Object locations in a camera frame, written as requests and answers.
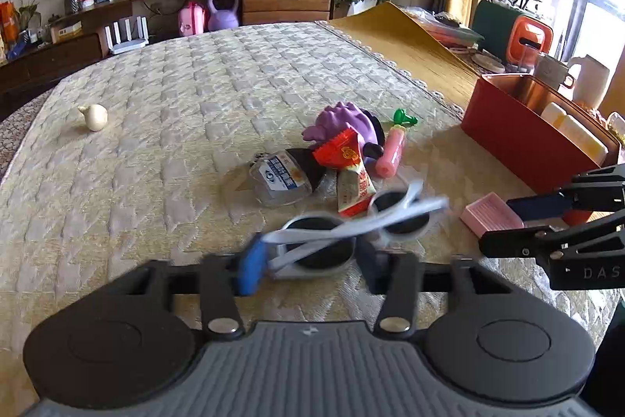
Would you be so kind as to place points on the pink toy carrot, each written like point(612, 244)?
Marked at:
point(390, 153)

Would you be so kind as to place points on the stack of books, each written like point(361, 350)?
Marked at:
point(449, 31)

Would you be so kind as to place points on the white frame sunglasses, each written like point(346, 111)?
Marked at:
point(322, 248)

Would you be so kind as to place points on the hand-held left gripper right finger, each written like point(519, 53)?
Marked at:
point(373, 273)

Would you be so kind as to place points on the clear round container blue label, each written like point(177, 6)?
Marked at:
point(281, 176)

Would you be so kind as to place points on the red metal box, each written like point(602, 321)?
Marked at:
point(512, 138)

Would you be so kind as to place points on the clear drinking glass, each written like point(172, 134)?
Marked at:
point(526, 58)

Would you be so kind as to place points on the purple kettlebell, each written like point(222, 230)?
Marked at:
point(223, 14)

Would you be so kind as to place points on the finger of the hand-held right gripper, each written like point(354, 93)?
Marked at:
point(537, 206)
point(512, 241)

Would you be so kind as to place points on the white red snack packet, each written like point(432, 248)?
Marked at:
point(354, 192)

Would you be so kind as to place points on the green orange desktop holder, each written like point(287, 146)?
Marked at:
point(530, 38)

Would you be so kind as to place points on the wooden cabinet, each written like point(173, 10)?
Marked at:
point(288, 1)

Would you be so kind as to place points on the white router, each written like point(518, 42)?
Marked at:
point(128, 40)

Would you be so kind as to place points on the purple knobbly toy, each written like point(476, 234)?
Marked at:
point(342, 119)

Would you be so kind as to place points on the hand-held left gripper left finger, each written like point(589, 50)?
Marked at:
point(251, 265)

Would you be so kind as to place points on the small pink box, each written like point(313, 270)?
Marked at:
point(488, 214)

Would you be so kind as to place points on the beige round coaster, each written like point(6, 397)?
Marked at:
point(488, 61)

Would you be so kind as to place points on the white yellow bottle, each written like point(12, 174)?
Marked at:
point(576, 133)

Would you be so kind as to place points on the gold table mat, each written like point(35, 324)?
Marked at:
point(405, 41)

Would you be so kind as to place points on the white jug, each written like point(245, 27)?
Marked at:
point(591, 80)

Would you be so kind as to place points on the pale green mug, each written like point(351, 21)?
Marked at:
point(549, 70)

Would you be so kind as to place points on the cream quilted table cover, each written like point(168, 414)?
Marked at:
point(171, 153)

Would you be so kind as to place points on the white garlic bulb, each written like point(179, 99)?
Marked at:
point(95, 118)

